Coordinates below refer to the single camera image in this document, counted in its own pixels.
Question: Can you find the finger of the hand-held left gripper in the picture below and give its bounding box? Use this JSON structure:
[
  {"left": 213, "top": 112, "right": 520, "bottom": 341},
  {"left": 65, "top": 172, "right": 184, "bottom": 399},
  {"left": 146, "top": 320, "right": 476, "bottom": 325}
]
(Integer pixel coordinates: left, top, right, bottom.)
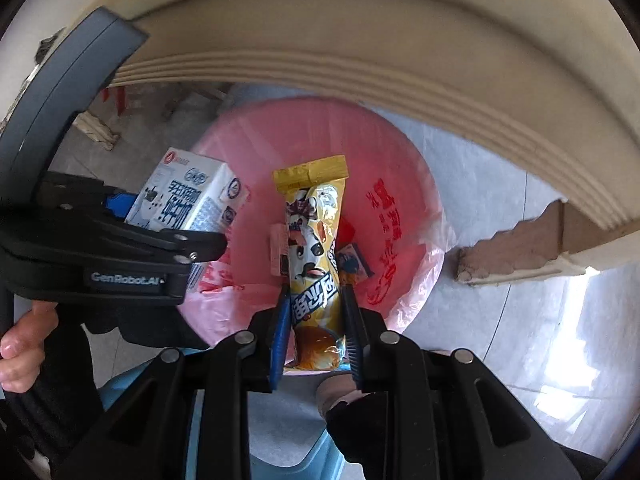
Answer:
[
  {"left": 37, "top": 172, "right": 138, "bottom": 223},
  {"left": 75, "top": 220, "right": 228, "bottom": 266}
]

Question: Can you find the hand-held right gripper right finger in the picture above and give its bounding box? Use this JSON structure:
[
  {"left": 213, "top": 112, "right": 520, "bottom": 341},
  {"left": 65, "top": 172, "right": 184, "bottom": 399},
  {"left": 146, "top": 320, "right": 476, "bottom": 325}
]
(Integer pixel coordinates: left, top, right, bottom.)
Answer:
[{"left": 341, "top": 284, "right": 576, "bottom": 480}]

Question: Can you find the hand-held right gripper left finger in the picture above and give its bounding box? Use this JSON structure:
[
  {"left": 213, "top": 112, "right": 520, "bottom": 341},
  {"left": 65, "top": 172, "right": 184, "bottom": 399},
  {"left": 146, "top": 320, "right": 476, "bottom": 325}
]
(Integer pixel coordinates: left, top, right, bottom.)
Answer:
[{"left": 60, "top": 285, "right": 293, "bottom": 480}]

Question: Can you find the white and blue milk carton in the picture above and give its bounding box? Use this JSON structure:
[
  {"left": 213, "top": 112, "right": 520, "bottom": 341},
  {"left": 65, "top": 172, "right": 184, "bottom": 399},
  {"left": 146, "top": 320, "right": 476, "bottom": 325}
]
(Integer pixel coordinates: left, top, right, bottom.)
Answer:
[{"left": 124, "top": 149, "right": 251, "bottom": 293}]

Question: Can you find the yellow snack packet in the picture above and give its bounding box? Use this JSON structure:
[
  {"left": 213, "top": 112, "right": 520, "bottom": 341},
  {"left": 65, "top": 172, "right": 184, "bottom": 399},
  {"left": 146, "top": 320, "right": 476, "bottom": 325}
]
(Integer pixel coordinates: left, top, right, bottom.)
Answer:
[{"left": 272, "top": 155, "right": 348, "bottom": 373}]

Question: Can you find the bin with pink bag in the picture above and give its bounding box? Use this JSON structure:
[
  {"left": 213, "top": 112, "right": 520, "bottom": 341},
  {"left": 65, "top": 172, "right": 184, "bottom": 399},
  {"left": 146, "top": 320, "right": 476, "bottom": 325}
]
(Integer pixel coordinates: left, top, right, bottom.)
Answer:
[{"left": 177, "top": 97, "right": 458, "bottom": 361}]

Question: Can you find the person's left hand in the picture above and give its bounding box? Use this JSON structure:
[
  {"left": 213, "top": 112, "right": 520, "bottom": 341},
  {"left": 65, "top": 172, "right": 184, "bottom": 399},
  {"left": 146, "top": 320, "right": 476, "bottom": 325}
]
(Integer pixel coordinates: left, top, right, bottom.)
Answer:
[{"left": 0, "top": 302, "right": 60, "bottom": 393}]

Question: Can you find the dark blue packet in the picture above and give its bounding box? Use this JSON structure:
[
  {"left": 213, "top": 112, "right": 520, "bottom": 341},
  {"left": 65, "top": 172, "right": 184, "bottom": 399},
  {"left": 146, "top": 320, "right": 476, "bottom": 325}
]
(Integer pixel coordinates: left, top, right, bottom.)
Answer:
[{"left": 336, "top": 242, "right": 375, "bottom": 286}]

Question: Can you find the small pink box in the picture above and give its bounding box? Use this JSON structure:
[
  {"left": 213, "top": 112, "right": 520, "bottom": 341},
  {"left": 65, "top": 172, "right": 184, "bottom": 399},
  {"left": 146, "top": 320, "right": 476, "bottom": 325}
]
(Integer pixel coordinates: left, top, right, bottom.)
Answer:
[{"left": 269, "top": 224, "right": 291, "bottom": 277}]

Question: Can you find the person's left leg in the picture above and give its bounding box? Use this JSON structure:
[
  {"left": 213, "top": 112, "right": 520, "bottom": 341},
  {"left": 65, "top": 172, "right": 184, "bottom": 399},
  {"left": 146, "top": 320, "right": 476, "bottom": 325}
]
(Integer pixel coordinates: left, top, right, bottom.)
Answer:
[{"left": 15, "top": 305, "right": 213, "bottom": 461}]

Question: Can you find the person's leg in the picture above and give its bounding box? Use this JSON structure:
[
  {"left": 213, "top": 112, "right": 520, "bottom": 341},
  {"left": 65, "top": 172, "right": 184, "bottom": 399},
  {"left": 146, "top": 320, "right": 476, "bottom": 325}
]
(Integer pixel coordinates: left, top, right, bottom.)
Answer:
[
  {"left": 317, "top": 375, "right": 401, "bottom": 480},
  {"left": 15, "top": 305, "right": 213, "bottom": 461}
]

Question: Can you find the person's right leg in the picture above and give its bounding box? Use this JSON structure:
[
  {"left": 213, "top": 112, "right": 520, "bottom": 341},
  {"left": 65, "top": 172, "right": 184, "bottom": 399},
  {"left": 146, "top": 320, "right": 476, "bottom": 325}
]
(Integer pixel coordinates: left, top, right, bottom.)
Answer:
[{"left": 317, "top": 375, "right": 401, "bottom": 480}]

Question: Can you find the light blue stool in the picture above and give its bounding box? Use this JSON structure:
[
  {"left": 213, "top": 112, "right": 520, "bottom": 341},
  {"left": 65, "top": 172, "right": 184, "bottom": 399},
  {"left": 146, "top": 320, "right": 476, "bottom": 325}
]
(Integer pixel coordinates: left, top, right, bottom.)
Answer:
[{"left": 97, "top": 360, "right": 351, "bottom": 480}]

